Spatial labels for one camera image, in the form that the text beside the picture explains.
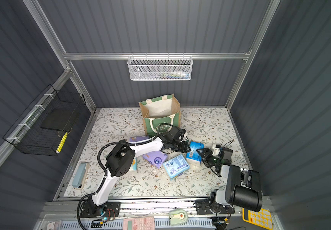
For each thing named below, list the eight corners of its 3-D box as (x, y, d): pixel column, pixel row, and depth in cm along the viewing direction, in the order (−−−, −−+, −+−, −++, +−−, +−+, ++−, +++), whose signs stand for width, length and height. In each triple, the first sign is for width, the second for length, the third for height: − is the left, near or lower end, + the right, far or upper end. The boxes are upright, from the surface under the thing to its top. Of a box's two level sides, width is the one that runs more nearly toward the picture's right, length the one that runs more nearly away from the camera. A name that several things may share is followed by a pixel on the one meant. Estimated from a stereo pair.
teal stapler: (72, 188, 82) (66, 185, 78) (81, 166, 91) (76, 162, 86) (83, 188, 82) (78, 185, 78) (91, 166, 91) (87, 162, 86)
